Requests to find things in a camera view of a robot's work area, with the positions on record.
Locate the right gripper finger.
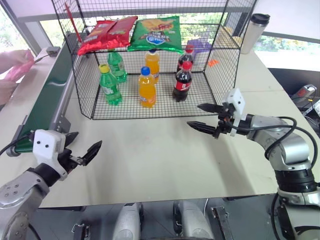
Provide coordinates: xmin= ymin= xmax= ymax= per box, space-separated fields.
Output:
xmin=186 ymin=120 xmax=221 ymax=139
xmin=197 ymin=102 xmax=223 ymax=115

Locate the small grey box with cable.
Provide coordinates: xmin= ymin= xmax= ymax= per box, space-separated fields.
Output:
xmin=45 ymin=46 xmax=61 ymax=58

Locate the person's hand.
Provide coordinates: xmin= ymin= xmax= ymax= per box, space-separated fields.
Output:
xmin=0 ymin=48 xmax=35 ymax=76
xmin=0 ymin=79 xmax=19 ymax=106

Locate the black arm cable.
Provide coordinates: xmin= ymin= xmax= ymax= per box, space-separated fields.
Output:
xmin=232 ymin=115 xmax=317 ymax=174
xmin=0 ymin=134 xmax=35 ymax=156

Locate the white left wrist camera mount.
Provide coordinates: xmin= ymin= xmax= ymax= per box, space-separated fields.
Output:
xmin=32 ymin=129 xmax=68 ymax=181

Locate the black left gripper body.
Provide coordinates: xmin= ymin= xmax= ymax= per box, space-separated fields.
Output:
xmin=57 ymin=148 xmax=87 ymax=175

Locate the black side table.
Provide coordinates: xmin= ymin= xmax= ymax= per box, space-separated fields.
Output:
xmin=267 ymin=67 xmax=320 ymax=101

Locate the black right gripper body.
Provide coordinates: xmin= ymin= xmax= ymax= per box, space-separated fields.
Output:
xmin=216 ymin=103 xmax=237 ymax=136

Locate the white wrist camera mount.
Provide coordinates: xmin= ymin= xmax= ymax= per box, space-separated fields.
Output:
xmin=221 ymin=87 xmax=247 ymax=138
xmin=32 ymin=129 xmax=68 ymax=181

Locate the silver rounded robot leg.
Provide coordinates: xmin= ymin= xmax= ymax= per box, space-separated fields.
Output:
xmin=172 ymin=199 xmax=215 ymax=240
xmin=112 ymin=202 xmax=145 ymax=240

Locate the pink snack packet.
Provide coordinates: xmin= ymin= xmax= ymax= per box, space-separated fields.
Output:
xmin=5 ymin=59 xmax=35 ymax=82

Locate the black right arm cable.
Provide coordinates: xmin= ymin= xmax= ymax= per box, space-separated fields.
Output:
xmin=232 ymin=115 xmax=317 ymax=174

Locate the white tumbler black lid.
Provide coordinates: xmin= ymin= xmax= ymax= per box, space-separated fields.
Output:
xmin=240 ymin=12 xmax=272 ymax=55

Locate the cola bottle red cap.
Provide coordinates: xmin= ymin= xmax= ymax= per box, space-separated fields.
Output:
xmin=176 ymin=44 xmax=196 ymax=74
xmin=172 ymin=61 xmax=194 ymax=103

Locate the black metal bracket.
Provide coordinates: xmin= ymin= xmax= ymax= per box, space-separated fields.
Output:
xmin=71 ymin=223 xmax=91 ymax=240
xmin=210 ymin=205 xmax=235 ymax=240

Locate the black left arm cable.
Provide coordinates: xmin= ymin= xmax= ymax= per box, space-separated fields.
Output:
xmin=0 ymin=134 xmax=35 ymax=156

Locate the black wire rack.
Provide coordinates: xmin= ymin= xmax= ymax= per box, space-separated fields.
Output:
xmin=51 ymin=0 xmax=258 ymax=121

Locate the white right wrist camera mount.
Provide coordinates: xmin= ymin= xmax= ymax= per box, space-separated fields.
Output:
xmin=221 ymin=87 xmax=247 ymax=138

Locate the purple box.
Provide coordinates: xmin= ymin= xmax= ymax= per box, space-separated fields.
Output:
xmin=186 ymin=38 xmax=214 ymax=55

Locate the green soda bottle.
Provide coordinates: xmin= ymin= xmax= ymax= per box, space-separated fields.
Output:
xmin=98 ymin=63 xmax=124 ymax=106
xmin=106 ymin=49 xmax=129 ymax=84

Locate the green chips bag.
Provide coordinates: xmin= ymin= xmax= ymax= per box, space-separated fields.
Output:
xmin=127 ymin=15 xmax=185 ymax=55

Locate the red hook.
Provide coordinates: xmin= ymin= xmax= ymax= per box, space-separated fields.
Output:
xmin=63 ymin=2 xmax=84 ymax=45

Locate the red chips bag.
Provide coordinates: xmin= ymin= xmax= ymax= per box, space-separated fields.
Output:
xmin=77 ymin=19 xmax=117 ymax=57
xmin=105 ymin=15 xmax=139 ymax=50

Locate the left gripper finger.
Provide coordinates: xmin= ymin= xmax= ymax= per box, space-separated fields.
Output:
xmin=64 ymin=131 xmax=80 ymax=150
xmin=80 ymin=140 xmax=103 ymax=167

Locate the orange soda bottle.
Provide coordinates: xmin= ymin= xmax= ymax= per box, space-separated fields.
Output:
xmin=144 ymin=49 xmax=161 ymax=85
xmin=137 ymin=66 xmax=158 ymax=109

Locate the yellow packet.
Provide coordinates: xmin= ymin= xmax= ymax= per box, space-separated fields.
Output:
xmin=230 ymin=35 xmax=244 ymax=49

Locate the green conveyor belt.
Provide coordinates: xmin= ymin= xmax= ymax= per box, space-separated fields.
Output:
xmin=6 ymin=41 xmax=76 ymax=157

